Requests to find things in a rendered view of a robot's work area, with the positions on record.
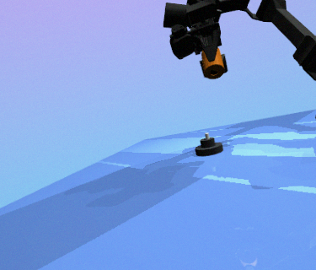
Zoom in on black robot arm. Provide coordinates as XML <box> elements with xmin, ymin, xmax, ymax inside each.
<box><xmin>163</xmin><ymin>0</ymin><xmax>316</xmax><ymax>81</ymax></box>

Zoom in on orange knob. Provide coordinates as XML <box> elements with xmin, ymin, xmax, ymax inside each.
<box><xmin>201</xmin><ymin>48</ymin><xmax>225</xmax><ymax>79</ymax></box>

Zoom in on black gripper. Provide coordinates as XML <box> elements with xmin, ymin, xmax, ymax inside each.
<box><xmin>185</xmin><ymin>0</ymin><xmax>222</xmax><ymax>62</ymax></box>

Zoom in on grey round pedestal with silver shaft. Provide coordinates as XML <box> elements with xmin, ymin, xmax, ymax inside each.
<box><xmin>195</xmin><ymin>132</ymin><xmax>223</xmax><ymax>156</ymax></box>

